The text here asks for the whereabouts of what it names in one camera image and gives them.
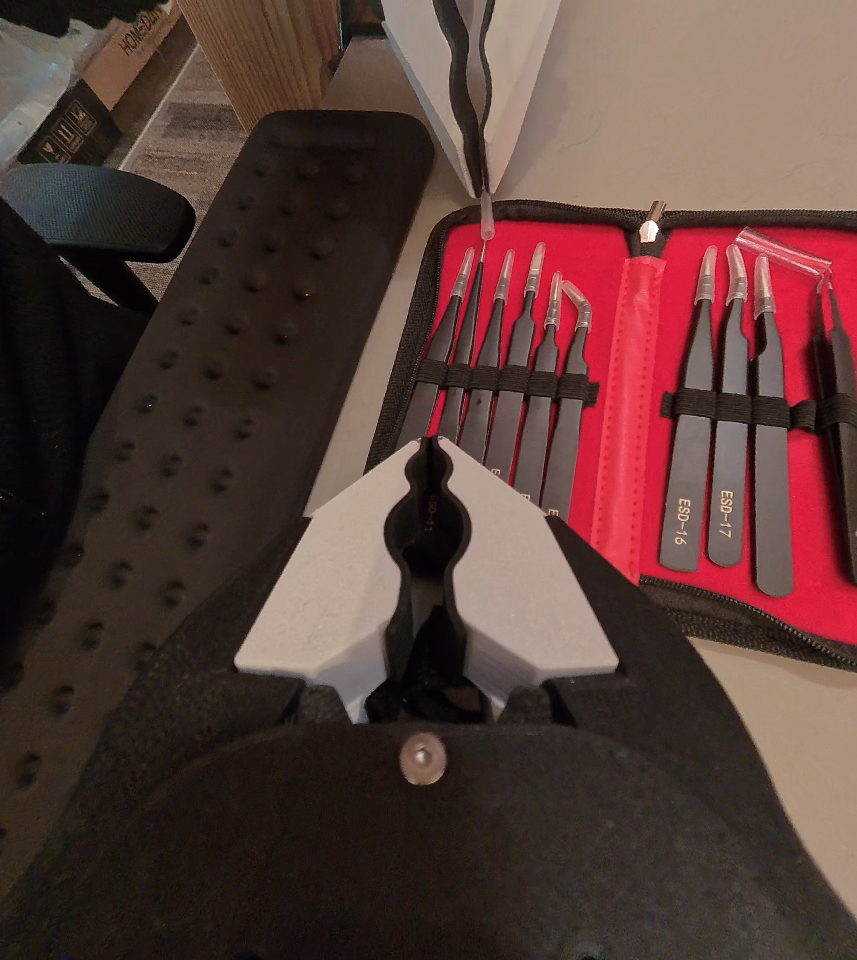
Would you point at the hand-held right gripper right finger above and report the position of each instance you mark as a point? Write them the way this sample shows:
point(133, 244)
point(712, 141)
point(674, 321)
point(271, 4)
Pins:
point(541, 600)

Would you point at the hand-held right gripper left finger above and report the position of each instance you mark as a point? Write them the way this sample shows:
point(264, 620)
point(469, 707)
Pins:
point(316, 600)

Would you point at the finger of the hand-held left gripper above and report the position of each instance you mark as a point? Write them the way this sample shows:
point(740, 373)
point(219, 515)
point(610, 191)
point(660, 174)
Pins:
point(429, 60)
point(519, 60)

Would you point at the clear tweezers tip cap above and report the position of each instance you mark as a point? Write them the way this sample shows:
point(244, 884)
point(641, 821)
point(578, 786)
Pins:
point(481, 221)

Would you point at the black red tweezers case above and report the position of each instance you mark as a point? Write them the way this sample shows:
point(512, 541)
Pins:
point(646, 450)

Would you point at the set of black tweezers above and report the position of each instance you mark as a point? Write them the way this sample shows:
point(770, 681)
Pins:
point(729, 435)

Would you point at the black straight fine tweezers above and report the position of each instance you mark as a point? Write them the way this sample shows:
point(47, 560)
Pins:
point(466, 360)

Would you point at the black needle-tip tweezers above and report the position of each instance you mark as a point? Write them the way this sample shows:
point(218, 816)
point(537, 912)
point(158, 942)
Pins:
point(846, 450)

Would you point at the black perforated wrist rest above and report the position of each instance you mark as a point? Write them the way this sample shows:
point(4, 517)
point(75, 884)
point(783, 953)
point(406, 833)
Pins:
point(219, 450)

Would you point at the brown cardboard box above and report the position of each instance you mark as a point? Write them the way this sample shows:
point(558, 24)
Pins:
point(114, 75)

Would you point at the long clear tip sleeve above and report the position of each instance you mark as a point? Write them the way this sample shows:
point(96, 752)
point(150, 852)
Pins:
point(781, 252)

